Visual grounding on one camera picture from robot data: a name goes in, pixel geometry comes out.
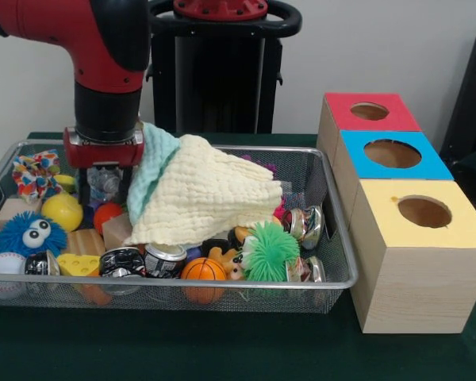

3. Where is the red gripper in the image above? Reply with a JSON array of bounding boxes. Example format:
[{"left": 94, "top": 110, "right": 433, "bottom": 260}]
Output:
[{"left": 62, "top": 125, "right": 146, "bottom": 206}]

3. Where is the mint waffle cloth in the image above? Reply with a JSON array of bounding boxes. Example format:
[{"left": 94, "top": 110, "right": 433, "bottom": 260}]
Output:
[{"left": 125, "top": 121, "right": 182, "bottom": 223}]

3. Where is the shallow mesh bin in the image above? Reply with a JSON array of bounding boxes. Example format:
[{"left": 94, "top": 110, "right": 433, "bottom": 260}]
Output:
[{"left": 0, "top": 140, "right": 360, "bottom": 314}]

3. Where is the wooden box with three holes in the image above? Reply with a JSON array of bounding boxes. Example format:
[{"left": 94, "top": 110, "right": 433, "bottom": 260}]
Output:
[{"left": 316, "top": 92, "right": 476, "bottom": 335}]

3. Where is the yellow plastic ball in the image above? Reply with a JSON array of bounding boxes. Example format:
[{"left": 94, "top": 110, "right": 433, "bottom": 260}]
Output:
[{"left": 41, "top": 194, "right": 84, "bottom": 233}]

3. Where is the multicolour patterned fabric bow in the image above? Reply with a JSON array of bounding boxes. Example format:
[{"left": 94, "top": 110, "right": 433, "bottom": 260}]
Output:
[{"left": 11, "top": 149, "right": 61, "bottom": 203}]

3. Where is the crushed black and white can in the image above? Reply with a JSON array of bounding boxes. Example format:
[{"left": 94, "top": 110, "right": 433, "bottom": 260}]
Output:
[{"left": 98, "top": 246, "right": 146, "bottom": 279}]

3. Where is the yellow cheese wedge toy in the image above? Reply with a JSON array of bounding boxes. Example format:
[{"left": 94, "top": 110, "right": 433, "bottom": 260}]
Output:
[{"left": 56, "top": 252, "right": 102, "bottom": 278}]

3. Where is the blue spiky ball with eyes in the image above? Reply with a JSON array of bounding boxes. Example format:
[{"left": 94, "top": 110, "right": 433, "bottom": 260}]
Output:
[{"left": 0, "top": 211, "right": 68, "bottom": 258}]

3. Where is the cream waffle cloth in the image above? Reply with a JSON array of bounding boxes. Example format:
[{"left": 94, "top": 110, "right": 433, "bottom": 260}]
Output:
[{"left": 122, "top": 134, "right": 283, "bottom": 247}]

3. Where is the orange toy basketball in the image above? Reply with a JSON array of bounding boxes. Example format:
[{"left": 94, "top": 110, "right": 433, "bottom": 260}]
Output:
[{"left": 180, "top": 256, "right": 228, "bottom": 305}]

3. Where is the white toy baseball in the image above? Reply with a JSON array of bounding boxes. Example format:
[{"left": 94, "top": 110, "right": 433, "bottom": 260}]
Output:
[{"left": 0, "top": 252, "right": 27, "bottom": 298}]

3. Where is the green spiky ball toy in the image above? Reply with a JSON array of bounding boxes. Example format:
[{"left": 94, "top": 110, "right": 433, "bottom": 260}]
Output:
[{"left": 241, "top": 221, "right": 301, "bottom": 282}]

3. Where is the dark green tablecloth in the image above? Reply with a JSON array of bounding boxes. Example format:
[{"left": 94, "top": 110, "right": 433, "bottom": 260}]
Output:
[{"left": 0, "top": 130, "right": 476, "bottom": 381}]

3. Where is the black upright panel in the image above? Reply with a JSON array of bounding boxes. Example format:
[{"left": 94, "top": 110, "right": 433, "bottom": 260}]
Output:
[{"left": 439, "top": 25, "right": 476, "bottom": 160}]

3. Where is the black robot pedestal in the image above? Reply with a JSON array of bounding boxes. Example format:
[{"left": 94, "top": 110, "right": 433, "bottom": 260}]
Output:
[{"left": 144, "top": 0, "right": 302, "bottom": 135}]

